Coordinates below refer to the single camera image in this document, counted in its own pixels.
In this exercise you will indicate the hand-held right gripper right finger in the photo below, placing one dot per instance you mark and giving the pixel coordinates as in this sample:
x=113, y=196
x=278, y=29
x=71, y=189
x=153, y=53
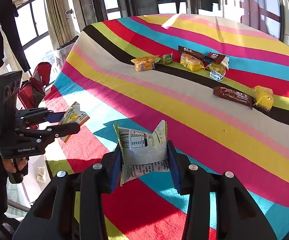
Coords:
x=174, y=173

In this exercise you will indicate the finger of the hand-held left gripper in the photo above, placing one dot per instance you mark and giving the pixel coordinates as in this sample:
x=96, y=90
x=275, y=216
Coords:
x=64, y=128
x=55, y=117

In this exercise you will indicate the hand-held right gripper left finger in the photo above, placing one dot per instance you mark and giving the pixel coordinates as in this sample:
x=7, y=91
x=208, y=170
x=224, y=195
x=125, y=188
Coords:
x=116, y=172

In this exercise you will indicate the white orange snack packet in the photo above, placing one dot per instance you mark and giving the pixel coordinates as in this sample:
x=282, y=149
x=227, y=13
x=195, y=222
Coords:
x=75, y=116

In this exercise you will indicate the white green-print snack packet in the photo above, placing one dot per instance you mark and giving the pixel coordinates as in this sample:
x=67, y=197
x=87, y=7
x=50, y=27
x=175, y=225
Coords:
x=139, y=152

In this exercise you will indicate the yellow-green cake packet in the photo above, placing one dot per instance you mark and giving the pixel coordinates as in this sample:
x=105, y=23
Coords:
x=215, y=68

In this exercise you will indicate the small green snack packet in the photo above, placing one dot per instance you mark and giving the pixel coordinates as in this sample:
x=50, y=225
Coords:
x=166, y=59

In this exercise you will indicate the person's left hand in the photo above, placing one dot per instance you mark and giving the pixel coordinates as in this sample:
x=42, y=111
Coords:
x=8, y=166

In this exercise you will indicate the small white packet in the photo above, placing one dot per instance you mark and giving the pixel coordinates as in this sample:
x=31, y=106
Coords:
x=41, y=174

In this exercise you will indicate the grey storage box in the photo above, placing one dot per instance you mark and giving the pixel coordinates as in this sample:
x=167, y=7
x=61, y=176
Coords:
x=64, y=52

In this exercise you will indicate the striped colourful blanket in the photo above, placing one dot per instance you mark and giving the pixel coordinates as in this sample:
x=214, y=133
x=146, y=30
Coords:
x=159, y=100

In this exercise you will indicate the brown snack bar packet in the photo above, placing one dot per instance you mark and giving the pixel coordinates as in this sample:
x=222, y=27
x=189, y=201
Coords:
x=190, y=52
x=232, y=96

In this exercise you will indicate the yellow bread packet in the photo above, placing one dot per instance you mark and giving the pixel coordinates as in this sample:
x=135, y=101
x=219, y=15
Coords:
x=190, y=63
x=144, y=63

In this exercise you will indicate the beige curtain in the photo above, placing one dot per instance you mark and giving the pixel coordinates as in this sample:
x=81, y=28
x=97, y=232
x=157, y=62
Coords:
x=57, y=12

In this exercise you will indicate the small blue-white candy packet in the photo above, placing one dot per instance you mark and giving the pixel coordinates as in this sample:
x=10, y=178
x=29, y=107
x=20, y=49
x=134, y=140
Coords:
x=217, y=76

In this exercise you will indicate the bright yellow snack packet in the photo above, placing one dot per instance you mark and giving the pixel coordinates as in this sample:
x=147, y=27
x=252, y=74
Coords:
x=263, y=97

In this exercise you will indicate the brown and white snack packet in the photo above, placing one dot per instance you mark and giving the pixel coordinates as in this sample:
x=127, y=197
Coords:
x=215, y=57

